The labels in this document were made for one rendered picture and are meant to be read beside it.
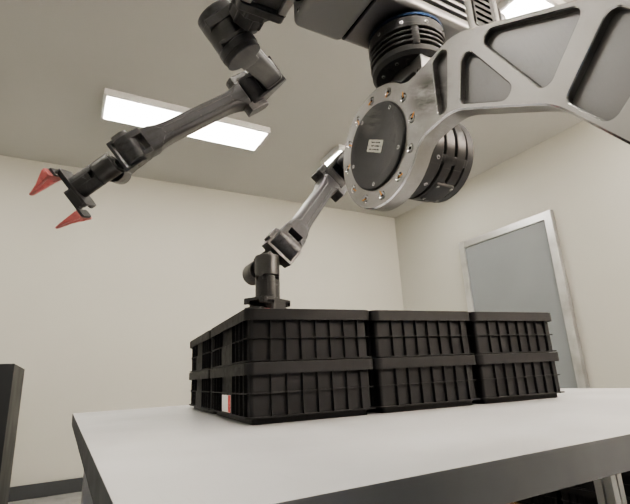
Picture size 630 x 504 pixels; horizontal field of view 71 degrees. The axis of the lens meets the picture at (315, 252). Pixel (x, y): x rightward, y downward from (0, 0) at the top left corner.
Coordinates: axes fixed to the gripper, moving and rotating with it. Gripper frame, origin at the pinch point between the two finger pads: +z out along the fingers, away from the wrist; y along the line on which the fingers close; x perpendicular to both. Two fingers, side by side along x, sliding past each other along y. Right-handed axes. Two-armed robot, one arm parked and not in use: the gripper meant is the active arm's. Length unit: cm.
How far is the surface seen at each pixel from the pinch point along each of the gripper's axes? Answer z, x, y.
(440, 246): -128, -55, -418
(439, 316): -4.8, 32.2, -28.2
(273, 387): 10.2, 5.4, 5.8
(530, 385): 13, 48, -51
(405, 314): -5.1, 26.1, -20.1
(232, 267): -102, -235, -266
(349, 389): 11.4, 15.9, -8.1
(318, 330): -1.3, 11.7, -2.7
